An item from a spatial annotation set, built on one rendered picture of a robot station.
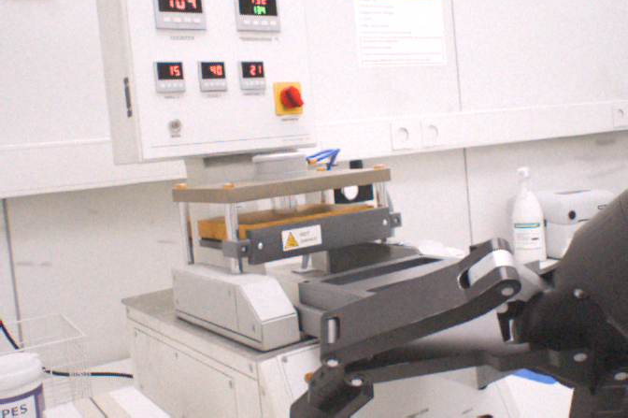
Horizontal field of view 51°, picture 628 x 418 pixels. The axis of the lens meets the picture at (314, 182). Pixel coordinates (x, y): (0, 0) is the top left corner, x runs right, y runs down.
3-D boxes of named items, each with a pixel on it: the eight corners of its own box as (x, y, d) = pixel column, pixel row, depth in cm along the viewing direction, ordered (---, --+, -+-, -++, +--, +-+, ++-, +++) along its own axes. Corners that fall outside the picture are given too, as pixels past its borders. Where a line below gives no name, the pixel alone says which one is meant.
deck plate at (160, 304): (121, 303, 110) (121, 297, 110) (295, 266, 129) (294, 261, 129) (256, 363, 72) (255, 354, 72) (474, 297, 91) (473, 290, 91)
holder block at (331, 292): (299, 303, 77) (297, 281, 77) (422, 271, 88) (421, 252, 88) (392, 327, 63) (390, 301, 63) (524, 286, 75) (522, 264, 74)
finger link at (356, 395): (374, 397, 31) (362, 393, 31) (298, 459, 35) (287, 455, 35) (371, 346, 34) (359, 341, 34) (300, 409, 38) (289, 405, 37)
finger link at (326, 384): (381, 362, 31) (328, 340, 30) (324, 411, 34) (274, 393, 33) (379, 337, 32) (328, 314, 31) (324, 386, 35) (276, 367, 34)
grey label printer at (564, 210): (506, 252, 190) (501, 194, 189) (557, 242, 198) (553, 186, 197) (571, 263, 167) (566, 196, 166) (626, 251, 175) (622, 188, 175)
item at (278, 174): (162, 246, 102) (152, 164, 101) (323, 219, 119) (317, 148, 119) (234, 260, 82) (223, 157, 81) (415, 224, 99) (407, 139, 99)
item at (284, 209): (199, 246, 98) (192, 183, 98) (319, 224, 111) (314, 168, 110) (255, 255, 84) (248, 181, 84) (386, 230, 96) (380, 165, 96)
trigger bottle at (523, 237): (517, 257, 181) (509, 167, 180) (548, 257, 178) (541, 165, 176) (512, 264, 173) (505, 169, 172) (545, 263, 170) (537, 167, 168)
